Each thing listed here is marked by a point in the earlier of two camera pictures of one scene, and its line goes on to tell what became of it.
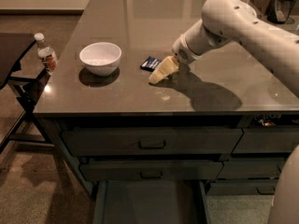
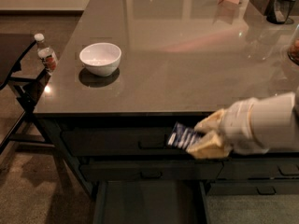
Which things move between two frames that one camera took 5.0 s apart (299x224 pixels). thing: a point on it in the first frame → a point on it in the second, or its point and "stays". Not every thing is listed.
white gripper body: x=181 y=51 → x=237 y=125
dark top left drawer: x=150 y=141 stays
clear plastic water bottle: x=48 y=57 stays
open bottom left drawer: x=151 y=202 stays
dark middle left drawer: x=153 y=171 stays
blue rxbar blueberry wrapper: x=150 y=63 → x=182 y=136
